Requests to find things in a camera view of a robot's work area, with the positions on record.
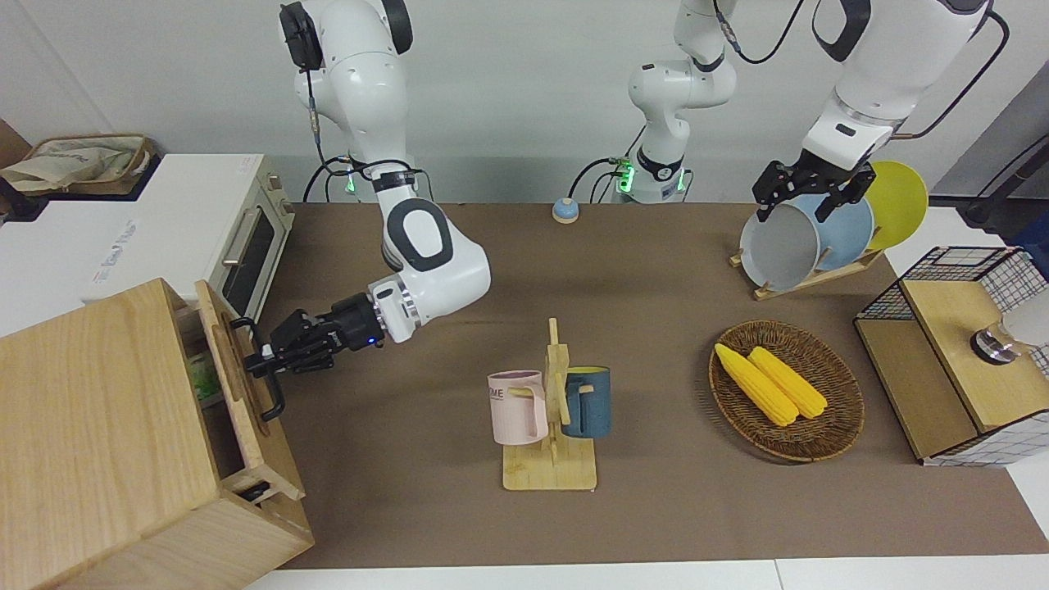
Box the yellow corn cob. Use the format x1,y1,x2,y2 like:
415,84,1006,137
715,343,800,428
747,346,829,420

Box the yellow plate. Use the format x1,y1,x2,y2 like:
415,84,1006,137
865,161,929,252

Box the dark blue mug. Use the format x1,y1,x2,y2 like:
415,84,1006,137
561,365,612,439

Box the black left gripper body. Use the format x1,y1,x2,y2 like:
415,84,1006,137
755,161,876,207

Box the black base cable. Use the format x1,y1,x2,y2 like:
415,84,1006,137
568,154,633,205

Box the light blue plate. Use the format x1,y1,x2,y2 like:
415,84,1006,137
799,193,875,272

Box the right gripper finger white mark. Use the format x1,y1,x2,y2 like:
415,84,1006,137
246,347,288,383

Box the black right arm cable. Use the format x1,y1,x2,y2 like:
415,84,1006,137
300,70,429,204

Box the white cup with steel base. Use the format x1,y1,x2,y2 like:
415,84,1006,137
971,307,1049,364

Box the pink mug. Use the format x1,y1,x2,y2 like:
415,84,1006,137
488,370,550,446

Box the green item in drawer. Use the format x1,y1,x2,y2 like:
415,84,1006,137
190,354,221,402

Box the black metal stand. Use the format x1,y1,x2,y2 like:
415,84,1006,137
960,135,1049,229

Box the round wicker basket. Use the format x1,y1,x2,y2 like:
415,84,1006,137
709,320,865,464

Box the wooden drawer with black handle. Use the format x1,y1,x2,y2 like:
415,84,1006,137
176,280,307,503

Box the brown table mat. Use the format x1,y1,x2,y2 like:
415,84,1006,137
246,201,1049,570

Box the wire basket with wooden shelf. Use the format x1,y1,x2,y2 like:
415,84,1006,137
854,246,1049,469

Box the wooden mug stand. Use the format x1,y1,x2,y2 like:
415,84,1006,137
502,318,599,492

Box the white toaster oven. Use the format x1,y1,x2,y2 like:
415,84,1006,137
82,153,296,325

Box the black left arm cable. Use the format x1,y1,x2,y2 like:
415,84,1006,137
711,0,1011,142

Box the beige bag in tray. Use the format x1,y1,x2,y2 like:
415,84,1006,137
0,134,155,197

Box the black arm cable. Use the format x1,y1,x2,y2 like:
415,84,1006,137
711,0,1011,142
300,70,429,204

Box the wooden plate rack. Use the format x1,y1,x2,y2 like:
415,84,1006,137
729,246,886,302

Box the light wooden cabinet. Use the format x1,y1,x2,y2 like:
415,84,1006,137
0,279,315,590

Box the grey plate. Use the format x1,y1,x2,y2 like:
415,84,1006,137
740,203,823,293

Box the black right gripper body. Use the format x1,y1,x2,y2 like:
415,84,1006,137
270,293,386,374

